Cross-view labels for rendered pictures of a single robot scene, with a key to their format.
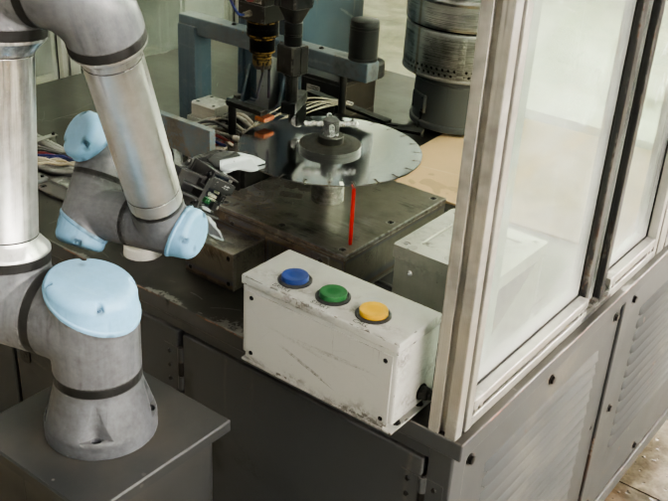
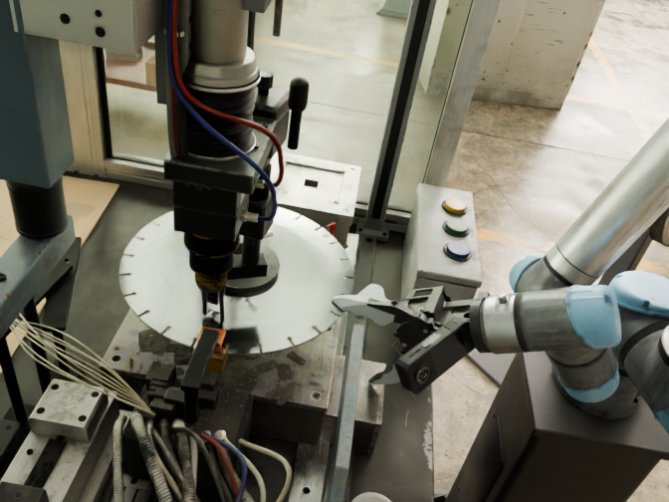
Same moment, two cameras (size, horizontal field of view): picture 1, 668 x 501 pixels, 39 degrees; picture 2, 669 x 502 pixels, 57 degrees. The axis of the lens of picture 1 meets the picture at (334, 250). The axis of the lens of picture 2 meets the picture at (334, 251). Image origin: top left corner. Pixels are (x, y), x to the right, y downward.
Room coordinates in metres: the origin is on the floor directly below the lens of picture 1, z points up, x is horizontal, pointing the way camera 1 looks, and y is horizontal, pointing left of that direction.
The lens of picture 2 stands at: (1.89, 0.64, 1.53)
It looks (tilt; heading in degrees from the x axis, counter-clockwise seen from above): 38 degrees down; 234
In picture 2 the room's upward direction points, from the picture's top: 10 degrees clockwise
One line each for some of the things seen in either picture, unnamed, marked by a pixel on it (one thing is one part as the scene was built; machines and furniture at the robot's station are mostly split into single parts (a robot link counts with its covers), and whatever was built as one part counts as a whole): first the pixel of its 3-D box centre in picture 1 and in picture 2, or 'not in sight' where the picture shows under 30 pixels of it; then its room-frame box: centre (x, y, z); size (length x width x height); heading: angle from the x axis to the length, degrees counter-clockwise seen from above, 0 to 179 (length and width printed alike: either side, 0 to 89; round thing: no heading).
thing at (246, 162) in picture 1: (247, 165); (368, 298); (1.46, 0.15, 0.96); 0.09 x 0.06 x 0.03; 129
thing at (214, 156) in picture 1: (216, 164); (396, 317); (1.45, 0.20, 0.97); 0.09 x 0.02 x 0.05; 129
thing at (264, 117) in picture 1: (249, 122); (201, 372); (1.71, 0.18, 0.95); 0.10 x 0.03 x 0.07; 54
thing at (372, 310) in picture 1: (373, 314); (454, 207); (1.12, -0.06, 0.90); 0.04 x 0.04 x 0.02
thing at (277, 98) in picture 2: (293, 17); (258, 158); (1.62, 0.09, 1.17); 0.06 x 0.05 x 0.20; 45
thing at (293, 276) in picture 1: (294, 279); (457, 252); (1.21, 0.05, 0.90); 0.04 x 0.04 x 0.02
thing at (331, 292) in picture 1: (333, 296); (455, 228); (1.16, 0.00, 0.90); 0.04 x 0.04 x 0.02
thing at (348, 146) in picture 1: (330, 141); (241, 259); (1.60, 0.02, 0.96); 0.11 x 0.11 x 0.03
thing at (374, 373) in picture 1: (336, 337); (437, 258); (1.18, -0.01, 0.82); 0.28 x 0.11 x 0.15; 54
